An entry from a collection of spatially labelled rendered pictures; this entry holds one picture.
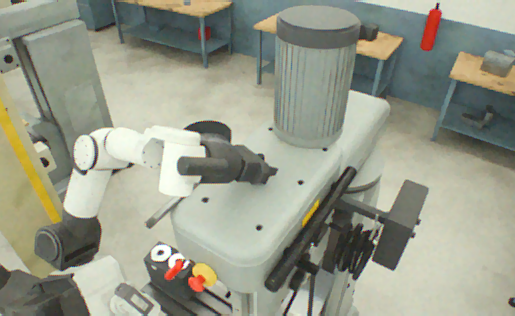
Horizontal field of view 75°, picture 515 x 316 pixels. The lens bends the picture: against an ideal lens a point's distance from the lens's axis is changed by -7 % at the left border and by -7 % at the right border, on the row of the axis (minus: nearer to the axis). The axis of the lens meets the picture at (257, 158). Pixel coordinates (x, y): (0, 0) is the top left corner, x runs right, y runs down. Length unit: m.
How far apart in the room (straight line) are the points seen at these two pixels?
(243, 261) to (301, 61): 0.46
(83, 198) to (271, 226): 0.46
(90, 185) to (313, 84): 0.58
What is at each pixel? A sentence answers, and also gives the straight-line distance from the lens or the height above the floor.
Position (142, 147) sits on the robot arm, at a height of 2.05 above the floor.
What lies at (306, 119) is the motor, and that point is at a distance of 0.91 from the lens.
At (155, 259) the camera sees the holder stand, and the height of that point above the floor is 1.14.
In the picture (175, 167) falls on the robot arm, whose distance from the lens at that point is 0.66.
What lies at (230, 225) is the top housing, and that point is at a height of 1.89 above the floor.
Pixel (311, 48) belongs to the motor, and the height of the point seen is 2.17.
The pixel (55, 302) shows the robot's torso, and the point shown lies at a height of 1.70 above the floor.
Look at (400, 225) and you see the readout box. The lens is 1.06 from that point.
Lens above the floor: 2.47
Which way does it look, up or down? 39 degrees down
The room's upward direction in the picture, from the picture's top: straight up
